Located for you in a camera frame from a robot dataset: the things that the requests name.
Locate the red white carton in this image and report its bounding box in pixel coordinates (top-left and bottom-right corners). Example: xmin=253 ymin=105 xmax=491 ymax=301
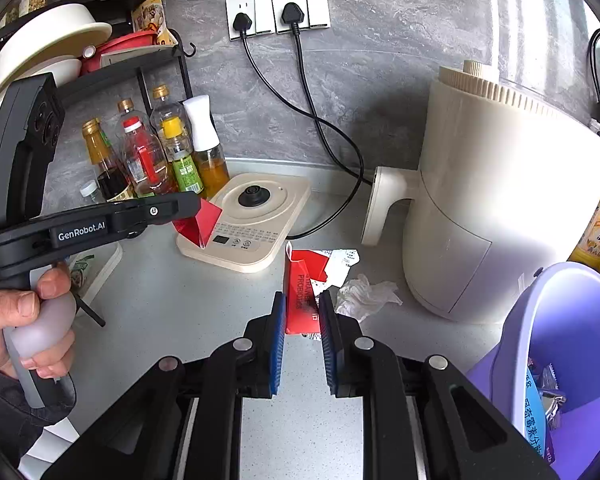
xmin=284 ymin=242 xmax=360 ymax=336

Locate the red paper carton piece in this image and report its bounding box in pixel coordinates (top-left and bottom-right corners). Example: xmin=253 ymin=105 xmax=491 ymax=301
xmin=172 ymin=198 xmax=222 ymax=248

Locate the purple plastic trash bin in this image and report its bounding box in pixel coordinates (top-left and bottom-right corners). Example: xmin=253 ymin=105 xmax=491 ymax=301
xmin=467 ymin=262 xmax=600 ymax=479

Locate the person's left hand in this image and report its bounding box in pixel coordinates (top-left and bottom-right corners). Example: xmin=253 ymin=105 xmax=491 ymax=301
xmin=0 ymin=262 xmax=76 ymax=379

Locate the white-lid glass jar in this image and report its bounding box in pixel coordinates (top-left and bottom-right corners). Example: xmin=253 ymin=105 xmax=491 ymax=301
xmin=80 ymin=180 xmax=106 ymax=205

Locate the dark soy sauce bottle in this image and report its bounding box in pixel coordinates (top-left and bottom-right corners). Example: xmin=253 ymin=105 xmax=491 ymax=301
xmin=82 ymin=118 xmax=135 ymax=202

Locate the cream ceramic bowl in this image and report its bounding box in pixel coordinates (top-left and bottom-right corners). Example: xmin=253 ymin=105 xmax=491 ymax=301
xmin=0 ymin=2 xmax=114 ymax=106

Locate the crumpled clear plastic film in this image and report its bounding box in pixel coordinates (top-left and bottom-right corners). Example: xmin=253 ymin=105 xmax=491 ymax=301
xmin=335 ymin=274 xmax=403 ymax=322

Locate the white plastic tray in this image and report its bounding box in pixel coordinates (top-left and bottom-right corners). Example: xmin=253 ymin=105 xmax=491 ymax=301
xmin=69 ymin=242 xmax=123 ymax=306

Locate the yellow-cap green-label bottle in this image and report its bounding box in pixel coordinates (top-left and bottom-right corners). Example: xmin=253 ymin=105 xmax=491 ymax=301
xmin=150 ymin=84 xmax=204 ymax=195

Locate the black dish rack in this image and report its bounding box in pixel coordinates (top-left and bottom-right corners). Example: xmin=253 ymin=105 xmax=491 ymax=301
xmin=0 ymin=0 xmax=196 ymax=110

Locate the white-top oil sprayer bottle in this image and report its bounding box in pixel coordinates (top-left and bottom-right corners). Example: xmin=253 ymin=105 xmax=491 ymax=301
xmin=183 ymin=94 xmax=230 ymax=200

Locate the cream induction cooker base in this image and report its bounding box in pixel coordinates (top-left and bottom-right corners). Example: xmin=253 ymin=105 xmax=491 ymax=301
xmin=176 ymin=174 xmax=311 ymax=273

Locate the cream air fryer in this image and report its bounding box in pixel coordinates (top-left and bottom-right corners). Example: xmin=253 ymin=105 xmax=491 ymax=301
xmin=362 ymin=61 xmax=600 ymax=324

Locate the red-handled cooking oil bottle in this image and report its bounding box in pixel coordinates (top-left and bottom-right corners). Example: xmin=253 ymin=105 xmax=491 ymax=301
xmin=118 ymin=99 xmax=178 ymax=197

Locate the black power cable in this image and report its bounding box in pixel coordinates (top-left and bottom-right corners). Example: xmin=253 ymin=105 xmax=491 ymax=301
xmin=280 ymin=1 xmax=376 ymax=241
xmin=232 ymin=12 xmax=361 ymax=181

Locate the white wall socket strip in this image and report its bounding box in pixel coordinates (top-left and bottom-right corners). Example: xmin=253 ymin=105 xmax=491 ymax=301
xmin=225 ymin=0 xmax=332 ymax=41

